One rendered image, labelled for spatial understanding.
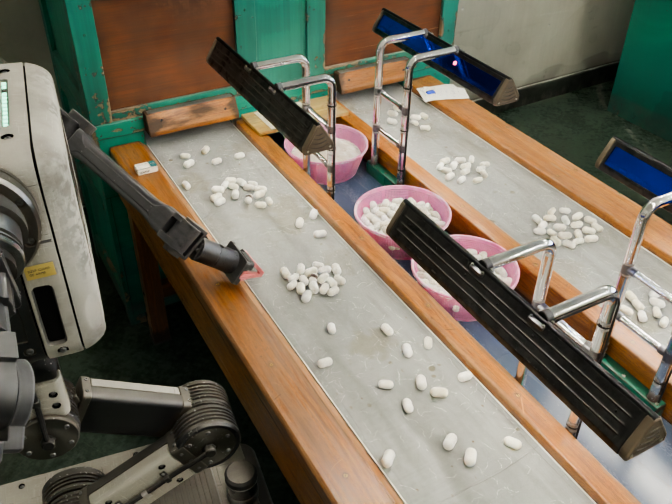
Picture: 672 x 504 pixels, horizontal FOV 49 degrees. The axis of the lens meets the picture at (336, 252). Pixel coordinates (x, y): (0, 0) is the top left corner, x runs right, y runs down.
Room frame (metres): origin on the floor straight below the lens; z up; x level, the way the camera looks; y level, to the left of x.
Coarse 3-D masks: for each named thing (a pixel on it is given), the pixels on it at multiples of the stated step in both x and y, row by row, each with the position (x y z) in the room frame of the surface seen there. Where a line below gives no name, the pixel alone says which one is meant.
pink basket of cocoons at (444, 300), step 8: (456, 240) 1.55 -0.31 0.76; (464, 240) 1.55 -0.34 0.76; (472, 240) 1.55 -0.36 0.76; (480, 240) 1.54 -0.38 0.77; (488, 240) 1.54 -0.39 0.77; (472, 248) 1.54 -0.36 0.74; (480, 248) 1.54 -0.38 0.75; (488, 248) 1.53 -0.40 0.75; (496, 248) 1.52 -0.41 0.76; (488, 256) 1.52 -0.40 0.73; (416, 264) 1.47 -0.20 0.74; (512, 264) 1.45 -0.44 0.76; (416, 272) 1.44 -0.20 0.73; (512, 272) 1.43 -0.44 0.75; (512, 280) 1.41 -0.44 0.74; (424, 288) 1.36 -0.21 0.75; (512, 288) 1.34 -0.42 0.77; (432, 296) 1.34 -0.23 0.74; (440, 296) 1.32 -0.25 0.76; (448, 296) 1.31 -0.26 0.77; (440, 304) 1.33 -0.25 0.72; (448, 304) 1.32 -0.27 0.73; (456, 304) 1.31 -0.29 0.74; (448, 312) 1.33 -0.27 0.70; (456, 312) 1.32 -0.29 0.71; (464, 312) 1.32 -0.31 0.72; (456, 320) 1.33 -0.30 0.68; (464, 320) 1.33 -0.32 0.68; (472, 320) 1.33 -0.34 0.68
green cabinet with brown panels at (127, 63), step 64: (64, 0) 2.00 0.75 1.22; (128, 0) 2.09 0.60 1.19; (192, 0) 2.19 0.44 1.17; (256, 0) 2.29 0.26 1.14; (320, 0) 2.39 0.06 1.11; (384, 0) 2.52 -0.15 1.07; (448, 0) 2.64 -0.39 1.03; (64, 64) 2.30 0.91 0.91; (128, 64) 2.08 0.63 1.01; (192, 64) 2.18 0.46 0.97; (320, 64) 2.39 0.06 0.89
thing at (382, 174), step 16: (416, 32) 2.08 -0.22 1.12; (384, 48) 2.02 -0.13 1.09; (448, 48) 1.96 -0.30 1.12; (384, 96) 1.98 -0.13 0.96; (400, 128) 1.90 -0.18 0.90; (400, 144) 1.89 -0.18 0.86; (368, 160) 2.04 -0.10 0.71; (400, 160) 1.89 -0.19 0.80; (384, 176) 1.95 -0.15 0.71; (400, 176) 1.89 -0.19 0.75; (400, 192) 1.87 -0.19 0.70
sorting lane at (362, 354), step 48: (192, 144) 2.08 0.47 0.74; (240, 144) 2.09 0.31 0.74; (192, 192) 1.79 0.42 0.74; (240, 192) 1.80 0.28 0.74; (288, 192) 1.80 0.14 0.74; (240, 240) 1.56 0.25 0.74; (288, 240) 1.57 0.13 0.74; (336, 240) 1.57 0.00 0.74; (384, 288) 1.37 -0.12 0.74; (288, 336) 1.20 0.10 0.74; (336, 336) 1.20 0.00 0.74; (384, 336) 1.20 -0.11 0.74; (432, 336) 1.21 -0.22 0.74; (336, 384) 1.06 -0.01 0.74; (432, 384) 1.06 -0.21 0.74; (480, 384) 1.06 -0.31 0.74; (384, 432) 0.93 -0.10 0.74; (432, 432) 0.93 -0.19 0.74; (480, 432) 0.94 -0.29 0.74; (528, 432) 0.94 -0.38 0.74; (432, 480) 0.82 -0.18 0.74; (480, 480) 0.82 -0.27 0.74; (528, 480) 0.83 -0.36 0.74
